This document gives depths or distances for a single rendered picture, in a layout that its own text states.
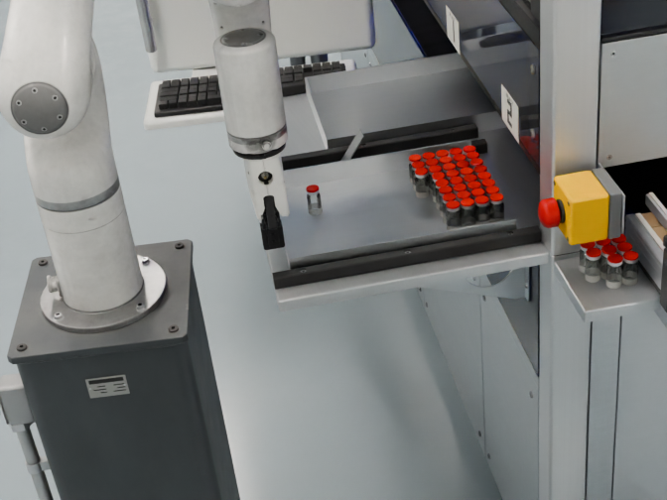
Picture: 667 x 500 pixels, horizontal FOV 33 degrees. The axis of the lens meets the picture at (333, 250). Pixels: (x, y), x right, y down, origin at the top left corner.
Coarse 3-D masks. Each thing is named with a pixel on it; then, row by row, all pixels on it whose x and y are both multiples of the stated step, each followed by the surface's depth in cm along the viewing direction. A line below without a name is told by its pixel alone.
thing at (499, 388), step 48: (480, 336) 225; (624, 336) 176; (480, 384) 234; (528, 384) 193; (624, 384) 181; (480, 432) 243; (528, 432) 199; (624, 432) 187; (528, 480) 206; (624, 480) 193
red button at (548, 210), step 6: (546, 198) 153; (552, 198) 153; (540, 204) 153; (546, 204) 152; (552, 204) 152; (540, 210) 153; (546, 210) 152; (552, 210) 152; (558, 210) 152; (540, 216) 154; (546, 216) 152; (552, 216) 152; (558, 216) 152; (546, 222) 152; (552, 222) 152; (558, 222) 152
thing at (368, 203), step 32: (352, 160) 188; (384, 160) 188; (288, 192) 187; (320, 192) 186; (352, 192) 185; (384, 192) 184; (288, 224) 179; (320, 224) 178; (352, 224) 177; (384, 224) 176; (416, 224) 175; (480, 224) 168; (512, 224) 168; (288, 256) 166; (320, 256) 166; (352, 256) 167
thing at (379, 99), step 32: (384, 64) 217; (416, 64) 218; (448, 64) 219; (320, 96) 216; (352, 96) 214; (384, 96) 213; (416, 96) 212; (448, 96) 210; (480, 96) 209; (320, 128) 203; (352, 128) 204; (384, 128) 203; (416, 128) 196; (448, 128) 197; (480, 128) 198
